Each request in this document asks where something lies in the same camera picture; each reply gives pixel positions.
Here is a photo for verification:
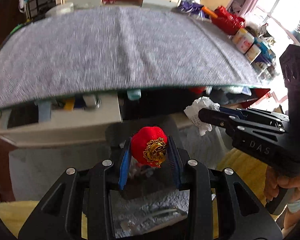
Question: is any red plush lantern ornament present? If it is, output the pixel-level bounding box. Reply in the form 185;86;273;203
130;126;167;168

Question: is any person's right hand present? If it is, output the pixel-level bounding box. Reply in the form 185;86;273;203
264;166;300;202

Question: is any yellow fluffy towel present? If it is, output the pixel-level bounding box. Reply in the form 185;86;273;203
217;148;268;205

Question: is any chrome table leg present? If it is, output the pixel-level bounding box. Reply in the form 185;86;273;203
83;94;100;110

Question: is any white yogurt bottle pack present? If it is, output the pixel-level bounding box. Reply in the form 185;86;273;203
232;28;261;63

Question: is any grey woven tablecloth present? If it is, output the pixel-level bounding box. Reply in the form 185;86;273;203
0;7;261;109

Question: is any purple bag on floor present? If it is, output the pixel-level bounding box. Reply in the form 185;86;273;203
177;1;204;16

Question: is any white round stool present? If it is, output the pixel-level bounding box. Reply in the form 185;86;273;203
45;2;74;18

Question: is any orange handled tool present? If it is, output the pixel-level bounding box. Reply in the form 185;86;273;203
202;6;218;18

